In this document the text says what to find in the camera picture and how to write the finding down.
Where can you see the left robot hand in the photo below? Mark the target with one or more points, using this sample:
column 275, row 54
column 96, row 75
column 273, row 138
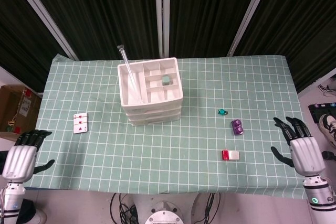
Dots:
column 19, row 161

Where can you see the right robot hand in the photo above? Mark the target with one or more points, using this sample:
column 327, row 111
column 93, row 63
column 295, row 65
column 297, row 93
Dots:
column 307, row 155

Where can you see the clear plastic compartment box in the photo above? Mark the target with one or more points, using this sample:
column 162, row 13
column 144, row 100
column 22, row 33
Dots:
column 153, row 108

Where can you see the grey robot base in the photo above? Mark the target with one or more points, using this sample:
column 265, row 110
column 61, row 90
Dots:
column 164, row 214

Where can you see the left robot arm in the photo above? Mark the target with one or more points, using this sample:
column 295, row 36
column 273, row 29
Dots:
column 11, row 197

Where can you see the white drawer cabinet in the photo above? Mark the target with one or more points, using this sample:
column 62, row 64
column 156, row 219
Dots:
column 134, row 82

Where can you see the white and black sneaker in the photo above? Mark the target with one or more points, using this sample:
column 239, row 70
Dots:
column 328, row 129

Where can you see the black pedal device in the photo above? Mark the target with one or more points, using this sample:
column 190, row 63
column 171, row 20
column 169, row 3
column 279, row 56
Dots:
column 316, row 111

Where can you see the brown cardboard box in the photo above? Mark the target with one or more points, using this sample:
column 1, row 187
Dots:
column 15, row 106

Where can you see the black and white shoe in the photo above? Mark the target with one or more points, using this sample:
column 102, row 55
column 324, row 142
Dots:
column 34, row 214

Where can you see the playing card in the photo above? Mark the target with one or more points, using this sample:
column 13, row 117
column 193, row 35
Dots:
column 80, row 123

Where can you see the purple double-knob block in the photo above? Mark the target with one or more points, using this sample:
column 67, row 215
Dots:
column 237, row 127

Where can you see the red and white block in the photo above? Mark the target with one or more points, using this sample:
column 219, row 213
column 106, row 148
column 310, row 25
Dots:
column 231, row 155

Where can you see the small teal clip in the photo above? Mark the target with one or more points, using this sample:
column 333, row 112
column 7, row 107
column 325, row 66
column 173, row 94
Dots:
column 222, row 112

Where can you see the black pleated curtain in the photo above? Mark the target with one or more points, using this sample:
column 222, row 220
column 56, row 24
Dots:
column 210, row 11
column 302, row 24
column 105, row 11
column 18, row 37

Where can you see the green checked tablecloth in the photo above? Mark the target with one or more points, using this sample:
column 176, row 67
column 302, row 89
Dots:
column 157, row 155

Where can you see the clear plastic pipette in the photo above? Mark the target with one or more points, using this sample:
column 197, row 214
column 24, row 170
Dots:
column 129, row 73

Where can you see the green cube eraser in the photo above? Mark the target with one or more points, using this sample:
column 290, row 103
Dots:
column 166, row 80

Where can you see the white frame post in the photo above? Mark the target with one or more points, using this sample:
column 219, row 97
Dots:
column 249, row 16
column 44, row 16
column 162, row 14

